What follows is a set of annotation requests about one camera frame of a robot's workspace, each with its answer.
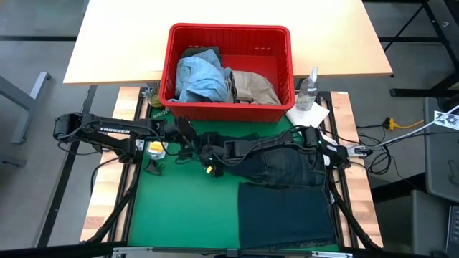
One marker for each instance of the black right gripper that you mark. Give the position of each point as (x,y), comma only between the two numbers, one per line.
(213,152)

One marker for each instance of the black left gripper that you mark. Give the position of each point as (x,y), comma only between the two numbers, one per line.
(184,130)

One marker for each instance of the light blue denim garment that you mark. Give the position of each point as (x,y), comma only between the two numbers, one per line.
(201,77)

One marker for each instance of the dark blue jeans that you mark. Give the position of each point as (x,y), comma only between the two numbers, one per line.
(283,215)

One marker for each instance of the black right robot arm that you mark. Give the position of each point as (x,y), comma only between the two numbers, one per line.
(272,145)

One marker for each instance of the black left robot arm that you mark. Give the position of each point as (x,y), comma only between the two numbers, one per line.
(114,130)

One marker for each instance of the red plastic laundry basket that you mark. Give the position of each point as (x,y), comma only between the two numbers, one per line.
(229,114)

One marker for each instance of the wipes packet with orange label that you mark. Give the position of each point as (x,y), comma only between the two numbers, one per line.
(156,148)

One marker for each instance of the beige trousers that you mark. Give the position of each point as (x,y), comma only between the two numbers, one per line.
(256,89)

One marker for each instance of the dark green garment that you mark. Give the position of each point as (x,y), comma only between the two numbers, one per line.
(199,51)

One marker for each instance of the white cloth tote bag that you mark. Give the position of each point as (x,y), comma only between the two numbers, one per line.
(308,114)

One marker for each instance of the light wood table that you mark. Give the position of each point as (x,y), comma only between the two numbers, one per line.
(125,43)

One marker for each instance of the clear plastic spray bottle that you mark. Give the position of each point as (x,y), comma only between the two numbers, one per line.
(306,91)

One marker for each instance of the white power strip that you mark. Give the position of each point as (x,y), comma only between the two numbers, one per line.
(356,150)

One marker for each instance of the black table base bar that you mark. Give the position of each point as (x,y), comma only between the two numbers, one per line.
(54,211)

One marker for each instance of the grey metal table leg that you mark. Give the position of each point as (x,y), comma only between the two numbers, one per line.
(30,107)

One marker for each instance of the grey plastic case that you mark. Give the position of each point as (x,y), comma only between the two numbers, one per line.
(443,172)

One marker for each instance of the white printed tag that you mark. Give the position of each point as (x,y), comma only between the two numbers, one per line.
(446,120)

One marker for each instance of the black metal rig frame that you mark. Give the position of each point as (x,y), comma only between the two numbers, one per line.
(123,215)

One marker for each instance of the black metal desk frame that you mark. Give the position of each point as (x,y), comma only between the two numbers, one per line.
(412,39)

